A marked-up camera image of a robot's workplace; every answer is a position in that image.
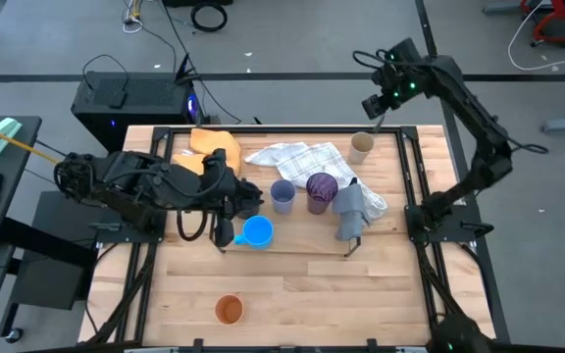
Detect grey cloth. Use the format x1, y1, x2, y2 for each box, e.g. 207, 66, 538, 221
332, 176, 371, 242

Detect purple translucent faceted cup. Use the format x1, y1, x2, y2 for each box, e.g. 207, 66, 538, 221
305, 172, 339, 216

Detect black table rig frame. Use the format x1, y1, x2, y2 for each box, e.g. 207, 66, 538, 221
78, 125, 512, 353

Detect black computer tower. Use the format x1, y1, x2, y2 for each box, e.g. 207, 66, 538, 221
70, 71, 200, 153

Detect black metal stand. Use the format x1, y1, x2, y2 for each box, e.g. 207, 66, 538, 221
0, 188, 100, 339

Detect yellow pole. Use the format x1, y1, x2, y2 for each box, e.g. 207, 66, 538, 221
0, 117, 63, 165

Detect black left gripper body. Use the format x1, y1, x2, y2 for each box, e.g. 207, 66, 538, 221
205, 148, 238, 222

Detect black wire rack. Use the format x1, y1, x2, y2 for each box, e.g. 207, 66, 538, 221
208, 174, 364, 259

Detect lavender plastic cup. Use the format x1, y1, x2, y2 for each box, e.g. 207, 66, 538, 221
269, 178, 297, 216

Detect white checked cloth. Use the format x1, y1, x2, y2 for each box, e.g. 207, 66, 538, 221
244, 141, 387, 225

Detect green stapler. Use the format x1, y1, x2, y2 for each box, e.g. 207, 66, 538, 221
0, 117, 23, 156

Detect white floor cable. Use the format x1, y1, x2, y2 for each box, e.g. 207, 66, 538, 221
506, 0, 565, 73

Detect blue plastic mug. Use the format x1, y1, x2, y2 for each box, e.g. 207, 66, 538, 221
233, 215, 275, 250

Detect red rolling stool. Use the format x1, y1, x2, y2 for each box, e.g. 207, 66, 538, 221
520, 0, 565, 48

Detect black cable coil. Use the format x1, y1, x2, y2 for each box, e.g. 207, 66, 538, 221
189, 2, 229, 33

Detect black side desk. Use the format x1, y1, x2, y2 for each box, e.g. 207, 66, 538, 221
0, 115, 43, 251

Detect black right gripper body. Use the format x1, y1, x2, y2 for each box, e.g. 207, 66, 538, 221
371, 66, 409, 105

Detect beige plastic cup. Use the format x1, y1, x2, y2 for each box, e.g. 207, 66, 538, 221
348, 131, 376, 166

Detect yellow cloth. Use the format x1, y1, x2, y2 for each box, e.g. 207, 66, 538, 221
172, 127, 242, 177

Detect orange plastic cup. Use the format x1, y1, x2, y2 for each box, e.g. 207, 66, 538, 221
214, 293, 245, 326

